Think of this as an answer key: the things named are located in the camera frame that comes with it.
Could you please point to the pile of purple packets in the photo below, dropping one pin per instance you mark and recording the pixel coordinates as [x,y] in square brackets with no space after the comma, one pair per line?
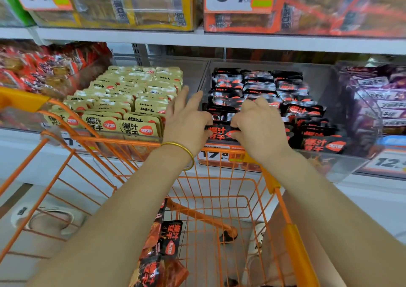
[387,93]

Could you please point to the person's right forearm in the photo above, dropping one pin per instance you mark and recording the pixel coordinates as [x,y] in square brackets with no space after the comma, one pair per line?
[342,233]

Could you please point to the orange blue shelf price tag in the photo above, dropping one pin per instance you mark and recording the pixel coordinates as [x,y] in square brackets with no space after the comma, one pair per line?
[387,163]

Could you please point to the stack of green packets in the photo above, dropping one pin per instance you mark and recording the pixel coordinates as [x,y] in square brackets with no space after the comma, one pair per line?
[12,14]

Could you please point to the stack of orange trimmed packets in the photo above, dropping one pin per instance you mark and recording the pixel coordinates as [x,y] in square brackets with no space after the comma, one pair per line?
[342,10]

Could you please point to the person's right white sandal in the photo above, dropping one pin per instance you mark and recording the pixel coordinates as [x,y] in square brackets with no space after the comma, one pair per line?
[255,239]

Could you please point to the pile of black orange snacks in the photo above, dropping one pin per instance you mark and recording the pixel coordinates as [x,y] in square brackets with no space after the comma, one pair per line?
[158,271]

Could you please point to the person's left white sandal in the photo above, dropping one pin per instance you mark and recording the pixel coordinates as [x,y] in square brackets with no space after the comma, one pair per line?
[25,217]

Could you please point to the person's white sandal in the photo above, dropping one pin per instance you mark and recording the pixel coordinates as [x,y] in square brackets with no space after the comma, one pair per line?
[25,217]
[255,239]

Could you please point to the person's left forearm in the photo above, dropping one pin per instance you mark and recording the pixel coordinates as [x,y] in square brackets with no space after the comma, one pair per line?
[95,233]

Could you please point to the orange shopping cart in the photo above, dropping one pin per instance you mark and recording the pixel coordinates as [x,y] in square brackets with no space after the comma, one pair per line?
[298,252]

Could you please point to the black flame print snack packet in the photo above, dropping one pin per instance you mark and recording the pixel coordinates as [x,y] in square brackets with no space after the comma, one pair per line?
[219,133]

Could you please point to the person's left hand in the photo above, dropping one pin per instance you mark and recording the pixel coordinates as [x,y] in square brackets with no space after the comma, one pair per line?
[187,125]

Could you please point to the pile of red tan packets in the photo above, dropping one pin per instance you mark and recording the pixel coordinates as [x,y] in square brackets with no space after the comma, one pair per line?
[38,68]

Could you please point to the person's right leg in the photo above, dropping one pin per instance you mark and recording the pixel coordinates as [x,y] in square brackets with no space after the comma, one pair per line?
[327,268]

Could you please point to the row of black orange snacks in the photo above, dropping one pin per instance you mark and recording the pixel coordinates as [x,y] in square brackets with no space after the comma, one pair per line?
[257,83]
[225,80]
[317,144]

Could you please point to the row of yellow orange snacks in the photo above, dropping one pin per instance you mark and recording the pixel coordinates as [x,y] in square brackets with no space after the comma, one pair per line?
[101,125]
[63,120]
[141,128]

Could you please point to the stack of yellow trimmed packets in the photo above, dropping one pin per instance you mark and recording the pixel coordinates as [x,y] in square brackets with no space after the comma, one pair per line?
[139,7]

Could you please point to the person's right hand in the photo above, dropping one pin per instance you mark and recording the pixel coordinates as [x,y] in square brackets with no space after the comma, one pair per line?
[260,131]

